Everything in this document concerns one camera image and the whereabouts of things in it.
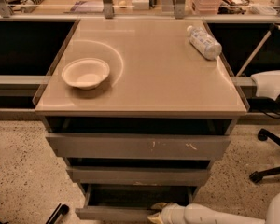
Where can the white paper bowl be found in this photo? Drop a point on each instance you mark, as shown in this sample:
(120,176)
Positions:
(86,73)

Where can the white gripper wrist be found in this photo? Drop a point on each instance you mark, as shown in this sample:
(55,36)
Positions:
(170,213)

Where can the black coiled device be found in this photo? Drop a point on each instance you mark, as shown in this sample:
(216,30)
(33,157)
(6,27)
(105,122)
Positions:
(30,5)

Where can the grey drawer cabinet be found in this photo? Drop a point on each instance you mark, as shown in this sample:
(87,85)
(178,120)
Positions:
(159,84)

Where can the black chair leg bottom left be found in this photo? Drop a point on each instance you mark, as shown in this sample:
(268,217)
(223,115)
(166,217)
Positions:
(61,210)

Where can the middle drawer front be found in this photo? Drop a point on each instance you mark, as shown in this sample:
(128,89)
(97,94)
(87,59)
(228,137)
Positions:
(138,176)

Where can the white cane stick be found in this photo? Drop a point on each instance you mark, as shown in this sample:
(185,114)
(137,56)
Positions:
(258,47)

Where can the purple booklet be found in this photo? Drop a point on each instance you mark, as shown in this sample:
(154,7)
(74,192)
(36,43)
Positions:
(87,7)

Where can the drawer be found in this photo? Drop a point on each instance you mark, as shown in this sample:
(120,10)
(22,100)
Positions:
(138,146)
(138,176)
(129,203)

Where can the top drawer front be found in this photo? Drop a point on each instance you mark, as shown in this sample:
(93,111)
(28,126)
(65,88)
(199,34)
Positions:
(138,146)

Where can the clear plastic water bottle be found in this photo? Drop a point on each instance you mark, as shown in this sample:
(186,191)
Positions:
(204,43)

